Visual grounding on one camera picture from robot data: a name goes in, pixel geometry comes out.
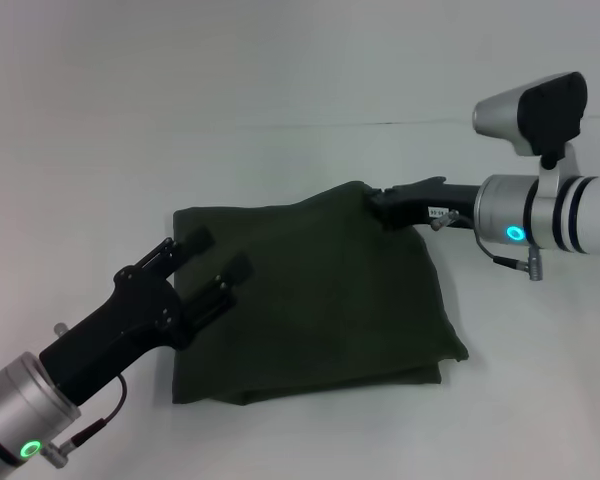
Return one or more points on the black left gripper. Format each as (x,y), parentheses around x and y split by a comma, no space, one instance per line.
(115,325)

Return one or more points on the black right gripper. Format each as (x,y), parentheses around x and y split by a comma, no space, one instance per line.
(450,205)

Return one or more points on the dark green shirt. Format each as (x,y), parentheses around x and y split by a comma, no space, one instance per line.
(320,300)

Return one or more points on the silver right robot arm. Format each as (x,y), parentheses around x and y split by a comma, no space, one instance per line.
(555,212)

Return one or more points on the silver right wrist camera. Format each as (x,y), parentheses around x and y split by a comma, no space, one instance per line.
(535,115)

